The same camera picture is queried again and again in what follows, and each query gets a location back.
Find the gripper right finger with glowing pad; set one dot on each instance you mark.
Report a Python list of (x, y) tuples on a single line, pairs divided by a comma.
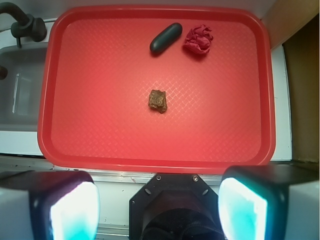
[(270, 202)]

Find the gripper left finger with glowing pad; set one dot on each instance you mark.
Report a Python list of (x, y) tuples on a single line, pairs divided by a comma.
[(48, 205)]

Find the crumpled red paper ball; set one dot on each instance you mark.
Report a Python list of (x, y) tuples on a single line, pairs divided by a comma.
[(199, 39)]

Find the grey toy sink basin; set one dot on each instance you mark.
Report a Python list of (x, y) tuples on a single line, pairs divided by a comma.
[(20, 91)]

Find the brown rock chunk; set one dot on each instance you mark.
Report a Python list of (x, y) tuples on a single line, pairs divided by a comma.
[(157, 101)]

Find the brown cardboard box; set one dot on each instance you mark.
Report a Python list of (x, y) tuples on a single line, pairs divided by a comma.
[(302, 62)]

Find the dark toy faucet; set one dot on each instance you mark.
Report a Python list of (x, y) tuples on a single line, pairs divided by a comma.
[(25, 25)]

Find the red plastic tray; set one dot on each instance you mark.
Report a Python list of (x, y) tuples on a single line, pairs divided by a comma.
[(99, 72)]

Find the dark green plastic pickle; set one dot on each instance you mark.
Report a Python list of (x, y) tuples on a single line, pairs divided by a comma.
[(166, 38)]

